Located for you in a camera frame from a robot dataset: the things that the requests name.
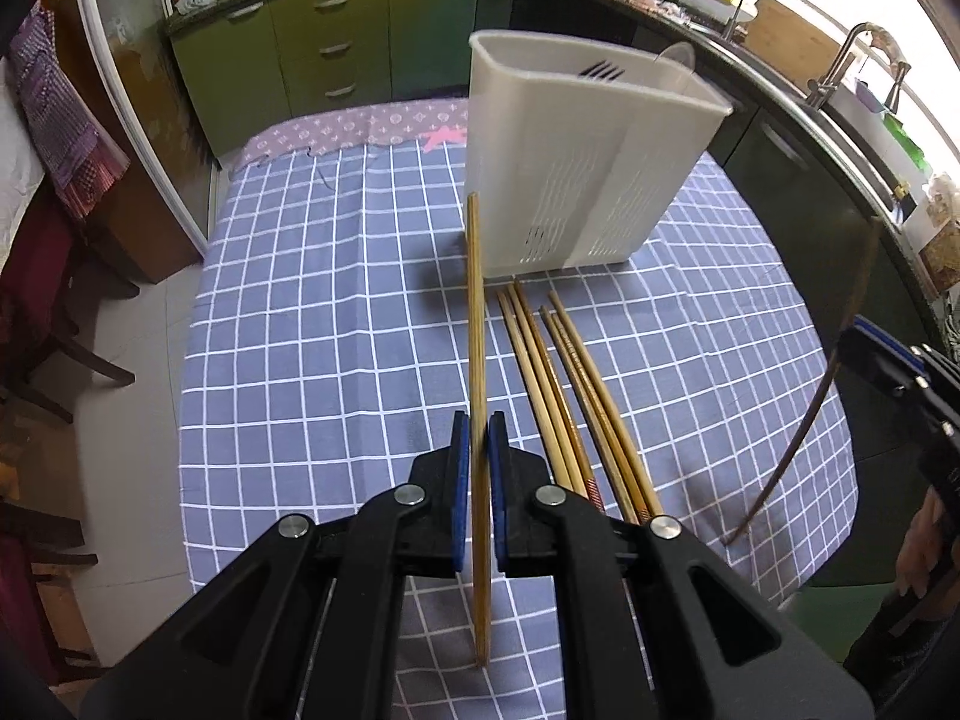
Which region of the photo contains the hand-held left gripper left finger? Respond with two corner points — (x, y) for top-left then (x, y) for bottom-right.
(81, 410), (473, 720)

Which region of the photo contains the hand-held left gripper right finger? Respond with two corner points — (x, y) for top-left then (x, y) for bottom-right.
(487, 411), (877, 720)

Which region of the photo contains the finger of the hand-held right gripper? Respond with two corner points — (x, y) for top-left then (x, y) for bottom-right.
(838, 317), (929, 395)

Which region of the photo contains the dark brown chopstick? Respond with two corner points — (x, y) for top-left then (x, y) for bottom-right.
(722, 216), (880, 547)

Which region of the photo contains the white plastic utensil holder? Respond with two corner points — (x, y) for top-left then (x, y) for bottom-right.
(466, 28), (734, 276)

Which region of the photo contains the person's right hand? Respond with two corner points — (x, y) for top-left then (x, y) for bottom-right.
(895, 486), (952, 601)

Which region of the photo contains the blue checked tablecloth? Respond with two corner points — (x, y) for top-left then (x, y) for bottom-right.
(176, 139), (860, 720)

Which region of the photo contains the metal sink faucet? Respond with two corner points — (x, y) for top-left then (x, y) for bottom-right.
(806, 22), (912, 110)

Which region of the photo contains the wooden cutting board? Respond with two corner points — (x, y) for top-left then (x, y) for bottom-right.
(742, 0), (841, 83)

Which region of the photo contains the pink patterned cloth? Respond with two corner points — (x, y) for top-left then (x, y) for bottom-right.
(236, 97), (473, 166)

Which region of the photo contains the dark wooden chair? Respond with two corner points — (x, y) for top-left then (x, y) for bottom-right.
(0, 187), (140, 425)

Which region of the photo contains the green kitchen base cabinet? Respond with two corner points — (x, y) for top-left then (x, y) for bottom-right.
(166, 0), (481, 158)

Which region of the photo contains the white framed glass door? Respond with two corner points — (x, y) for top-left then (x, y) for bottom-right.
(71, 0), (226, 260)

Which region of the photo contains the purple checked hanging cloth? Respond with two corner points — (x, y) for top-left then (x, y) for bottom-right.
(7, 4), (130, 220)

